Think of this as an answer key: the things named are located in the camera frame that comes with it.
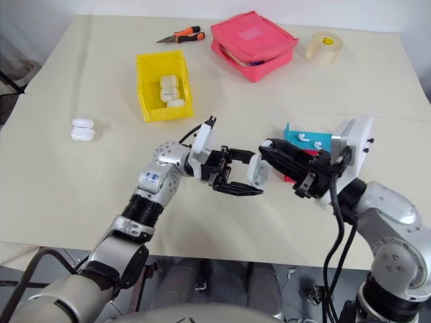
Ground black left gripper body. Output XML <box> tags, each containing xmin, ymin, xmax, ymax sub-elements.
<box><xmin>201</xmin><ymin>145</ymin><xmax>237</xmax><ymax>192</ymax></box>

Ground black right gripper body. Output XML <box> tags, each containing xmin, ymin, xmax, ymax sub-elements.
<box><xmin>292</xmin><ymin>151</ymin><xmax>341</xmax><ymax>203</ymax></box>

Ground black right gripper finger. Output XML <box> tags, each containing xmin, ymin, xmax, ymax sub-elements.
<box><xmin>268</xmin><ymin>138</ymin><xmax>320</xmax><ymax>166</ymax></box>
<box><xmin>258</xmin><ymin>146</ymin><xmax>311</xmax><ymax>184</ymax></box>

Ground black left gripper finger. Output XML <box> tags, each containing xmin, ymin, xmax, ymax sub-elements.
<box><xmin>214</xmin><ymin>180</ymin><xmax>265</xmax><ymax>197</ymax></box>
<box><xmin>230</xmin><ymin>148</ymin><xmax>263</xmax><ymax>166</ymax></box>

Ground yellow plastic bin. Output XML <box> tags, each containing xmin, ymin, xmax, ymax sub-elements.
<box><xmin>135</xmin><ymin>50</ymin><xmax>195</xmax><ymax>122</ymax></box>

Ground red holder block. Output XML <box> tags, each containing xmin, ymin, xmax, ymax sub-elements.
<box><xmin>284</xmin><ymin>149</ymin><xmax>321</xmax><ymax>184</ymax></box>

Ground teal earbud holder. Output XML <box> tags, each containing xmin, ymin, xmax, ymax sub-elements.
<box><xmin>281</xmin><ymin>122</ymin><xmax>335</xmax><ymax>153</ymax></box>

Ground beige tape roll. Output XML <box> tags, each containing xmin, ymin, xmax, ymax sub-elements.
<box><xmin>305</xmin><ymin>31</ymin><xmax>345</xmax><ymax>67</ymax></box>

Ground small metal clip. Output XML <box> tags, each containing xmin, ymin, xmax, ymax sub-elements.
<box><xmin>306</xmin><ymin>285</ymin><xmax>325</xmax><ymax>306</ymax></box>

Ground pink fabric zip pouch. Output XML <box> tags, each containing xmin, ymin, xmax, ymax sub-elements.
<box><xmin>209</xmin><ymin>10</ymin><xmax>300</xmax><ymax>83</ymax></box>

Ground orange black pliers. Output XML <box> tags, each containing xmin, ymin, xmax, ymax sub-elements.
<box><xmin>156</xmin><ymin>25</ymin><xmax>206</xmax><ymax>45</ymax></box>

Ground silver robot torso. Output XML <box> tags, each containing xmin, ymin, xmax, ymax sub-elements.
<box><xmin>0</xmin><ymin>274</ymin><xmax>287</xmax><ymax>323</ymax></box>

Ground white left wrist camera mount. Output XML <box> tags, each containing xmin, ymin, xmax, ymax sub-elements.
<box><xmin>187</xmin><ymin>122</ymin><xmax>217</xmax><ymax>166</ymax></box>

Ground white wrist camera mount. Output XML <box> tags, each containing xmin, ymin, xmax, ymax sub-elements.
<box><xmin>316</xmin><ymin>116</ymin><xmax>376</xmax><ymax>208</ymax></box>
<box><xmin>187</xmin><ymin>122</ymin><xmax>217</xmax><ymax>166</ymax></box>

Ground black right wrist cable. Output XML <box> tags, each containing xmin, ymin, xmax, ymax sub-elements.
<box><xmin>321</xmin><ymin>147</ymin><xmax>360</xmax><ymax>323</ymax></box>

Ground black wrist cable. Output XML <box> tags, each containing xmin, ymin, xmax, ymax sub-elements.
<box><xmin>177</xmin><ymin>115</ymin><xmax>218</xmax><ymax>146</ymax></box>
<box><xmin>321</xmin><ymin>147</ymin><xmax>360</xmax><ymax>323</ymax></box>

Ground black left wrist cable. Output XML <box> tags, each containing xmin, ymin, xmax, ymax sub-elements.
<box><xmin>177</xmin><ymin>115</ymin><xmax>218</xmax><ymax>146</ymax></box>

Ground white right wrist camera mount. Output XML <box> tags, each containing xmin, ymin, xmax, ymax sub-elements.
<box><xmin>316</xmin><ymin>116</ymin><xmax>376</xmax><ymax>208</ymax></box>

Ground thick black hose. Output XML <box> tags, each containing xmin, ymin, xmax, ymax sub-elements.
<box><xmin>0</xmin><ymin>248</ymin><xmax>89</xmax><ymax>323</ymax></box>

